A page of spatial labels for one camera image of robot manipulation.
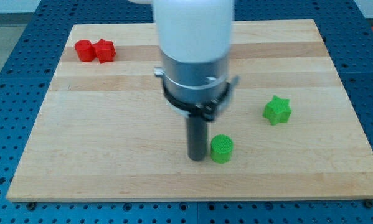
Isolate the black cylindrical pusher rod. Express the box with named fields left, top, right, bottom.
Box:
left=186, top=116, right=207, bottom=161

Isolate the green cylinder block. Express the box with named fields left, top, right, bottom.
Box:
left=210, top=134, right=234, bottom=164

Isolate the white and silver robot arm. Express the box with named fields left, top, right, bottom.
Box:
left=144, top=0, right=238, bottom=161

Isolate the green star block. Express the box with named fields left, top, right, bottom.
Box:
left=263, top=95, right=292, bottom=126

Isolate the red star block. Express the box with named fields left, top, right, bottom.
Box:
left=92, top=39, right=116, bottom=63

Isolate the light wooden board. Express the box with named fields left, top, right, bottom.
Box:
left=7, top=19, right=373, bottom=202

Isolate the red cylinder block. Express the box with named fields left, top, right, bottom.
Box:
left=74, top=39, right=96, bottom=62

